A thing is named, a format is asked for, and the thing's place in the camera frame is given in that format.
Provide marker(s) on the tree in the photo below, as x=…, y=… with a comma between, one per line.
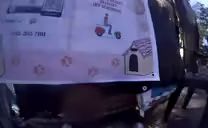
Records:
x=205, y=18

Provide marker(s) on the robot's own part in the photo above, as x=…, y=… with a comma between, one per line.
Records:
x=138, y=125
x=67, y=126

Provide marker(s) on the grey asphalt road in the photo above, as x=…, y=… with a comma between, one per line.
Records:
x=178, y=116

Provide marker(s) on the white printed banner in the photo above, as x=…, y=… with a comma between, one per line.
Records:
x=72, y=50

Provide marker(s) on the dark tree trunk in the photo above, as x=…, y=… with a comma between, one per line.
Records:
x=168, y=40

